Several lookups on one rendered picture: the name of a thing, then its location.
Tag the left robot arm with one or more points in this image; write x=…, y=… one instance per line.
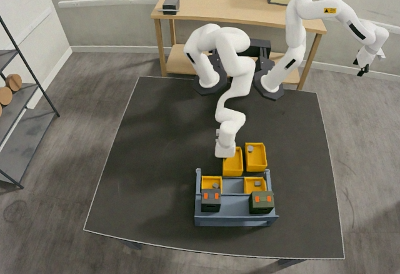
x=368, y=34

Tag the dark green tool case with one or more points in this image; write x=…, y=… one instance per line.
x=261, y=202

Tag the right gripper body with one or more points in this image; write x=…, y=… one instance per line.
x=223, y=152

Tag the yellow bin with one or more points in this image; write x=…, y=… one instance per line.
x=249, y=185
x=255, y=161
x=208, y=181
x=234, y=165

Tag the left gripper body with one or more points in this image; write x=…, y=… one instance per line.
x=364, y=57

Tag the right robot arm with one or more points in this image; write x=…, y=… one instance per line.
x=210, y=37

